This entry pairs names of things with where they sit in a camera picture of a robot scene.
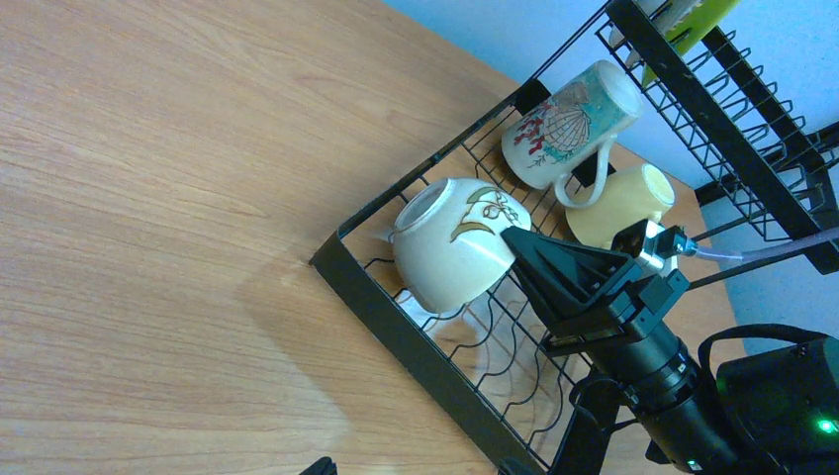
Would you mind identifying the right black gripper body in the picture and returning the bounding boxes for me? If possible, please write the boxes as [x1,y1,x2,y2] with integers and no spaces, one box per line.
[540,270,689,385]

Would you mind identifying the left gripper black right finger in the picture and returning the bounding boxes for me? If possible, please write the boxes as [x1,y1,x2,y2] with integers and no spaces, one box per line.
[498,457,543,475]

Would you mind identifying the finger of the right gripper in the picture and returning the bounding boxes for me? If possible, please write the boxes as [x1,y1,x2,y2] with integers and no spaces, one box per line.
[501,227,642,329]

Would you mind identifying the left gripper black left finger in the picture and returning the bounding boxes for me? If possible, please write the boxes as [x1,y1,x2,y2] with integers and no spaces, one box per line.
[300,456,337,475]

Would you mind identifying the yellow handled white mug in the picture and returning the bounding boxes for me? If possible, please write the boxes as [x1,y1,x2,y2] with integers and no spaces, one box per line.
[565,163,676,249]

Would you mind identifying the white bowl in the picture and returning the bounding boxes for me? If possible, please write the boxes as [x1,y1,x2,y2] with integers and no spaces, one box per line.
[393,177,531,314]

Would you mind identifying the tall seashell mug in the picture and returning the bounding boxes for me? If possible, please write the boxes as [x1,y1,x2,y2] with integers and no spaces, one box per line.
[501,60,642,209]

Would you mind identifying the black wire dish rack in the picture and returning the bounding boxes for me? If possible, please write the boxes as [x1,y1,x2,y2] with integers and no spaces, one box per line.
[311,1,838,474]

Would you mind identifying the green plate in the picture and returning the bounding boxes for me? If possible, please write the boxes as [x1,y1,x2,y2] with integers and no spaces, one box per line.
[664,0,740,55]

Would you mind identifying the woven bamboo tray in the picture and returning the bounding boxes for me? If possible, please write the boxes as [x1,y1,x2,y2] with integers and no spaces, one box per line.
[639,0,702,36]

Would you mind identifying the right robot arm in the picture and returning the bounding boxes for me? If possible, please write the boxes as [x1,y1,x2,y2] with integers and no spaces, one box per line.
[501,220,838,474]

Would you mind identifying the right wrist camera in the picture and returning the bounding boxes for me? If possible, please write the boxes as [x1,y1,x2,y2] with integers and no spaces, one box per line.
[610,219,698,277]

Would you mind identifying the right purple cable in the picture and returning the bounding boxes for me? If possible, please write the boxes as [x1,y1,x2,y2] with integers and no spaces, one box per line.
[691,226,839,265]

